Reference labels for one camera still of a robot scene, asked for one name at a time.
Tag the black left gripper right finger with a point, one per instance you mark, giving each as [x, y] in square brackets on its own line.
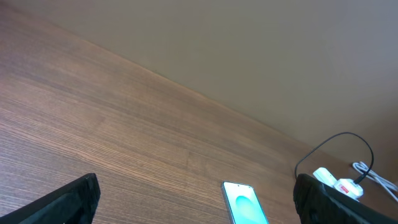
[317, 203]

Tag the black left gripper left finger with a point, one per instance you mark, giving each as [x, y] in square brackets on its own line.
[75, 202]

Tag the Galaxy smartphone cyan screen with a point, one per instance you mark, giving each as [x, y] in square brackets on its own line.
[242, 204]

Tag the white power strip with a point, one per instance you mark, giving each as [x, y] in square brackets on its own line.
[345, 186]

